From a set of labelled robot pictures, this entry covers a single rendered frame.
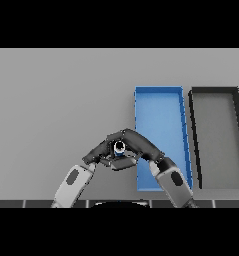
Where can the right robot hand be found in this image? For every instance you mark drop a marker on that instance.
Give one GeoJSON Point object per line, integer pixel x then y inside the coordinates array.
{"type": "Point", "coordinates": [142, 146]}

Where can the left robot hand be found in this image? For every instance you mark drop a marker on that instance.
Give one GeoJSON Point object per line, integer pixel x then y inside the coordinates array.
{"type": "Point", "coordinates": [98, 151]}

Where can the blue pipe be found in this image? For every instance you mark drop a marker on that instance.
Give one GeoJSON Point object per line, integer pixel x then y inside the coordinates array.
{"type": "Point", "coordinates": [119, 147]}

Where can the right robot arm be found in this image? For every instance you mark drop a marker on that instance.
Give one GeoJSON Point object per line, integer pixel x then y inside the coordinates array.
{"type": "Point", "coordinates": [172, 183]}

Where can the blue bin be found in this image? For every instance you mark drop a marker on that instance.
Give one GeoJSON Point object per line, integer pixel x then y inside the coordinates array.
{"type": "Point", "coordinates": [161, 133]}

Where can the dark grey bin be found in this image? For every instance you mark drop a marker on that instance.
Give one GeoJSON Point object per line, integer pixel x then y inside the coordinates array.
{"type": "Point", "coordinates": [217, 140]}

